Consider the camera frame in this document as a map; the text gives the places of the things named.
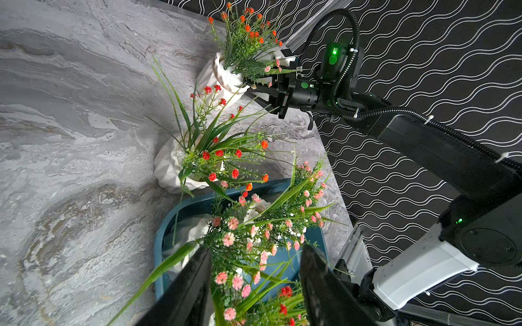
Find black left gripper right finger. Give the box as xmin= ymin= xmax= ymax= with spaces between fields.
xmin=300 ymin=244 xmax=375 ymax=326

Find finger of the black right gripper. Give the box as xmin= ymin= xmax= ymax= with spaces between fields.
xmin=246 ymin=77 xmax=285 ymax=91
xmin=248 ymin=91 xmax=285 ymax=116

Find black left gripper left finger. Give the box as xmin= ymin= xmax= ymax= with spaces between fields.
xmin=137 ymin=247 xmax=212 ymax=325

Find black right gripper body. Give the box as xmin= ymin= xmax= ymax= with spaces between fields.
xmin=277 ymin=73 xmax=322 ymax=119

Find red flower potted plant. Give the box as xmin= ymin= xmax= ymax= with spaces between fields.
xmin=152 ymin=57 xmax=270 ymax=195

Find white pot pink flowers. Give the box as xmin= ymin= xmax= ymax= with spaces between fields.
xmin=107 ymin=227 xmax=319 ymax=326

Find pink flower potted plant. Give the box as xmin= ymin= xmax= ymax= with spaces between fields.
xmin=162 ymin=195 xmax=311 ymax=286

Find teal plastic tray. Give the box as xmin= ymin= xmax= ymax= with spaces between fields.
xmin=154 ymin=179 xmax=328 ymax=301

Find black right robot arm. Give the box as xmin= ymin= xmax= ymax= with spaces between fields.
xmin=248 ymin=1 xmax=521 ymax=325

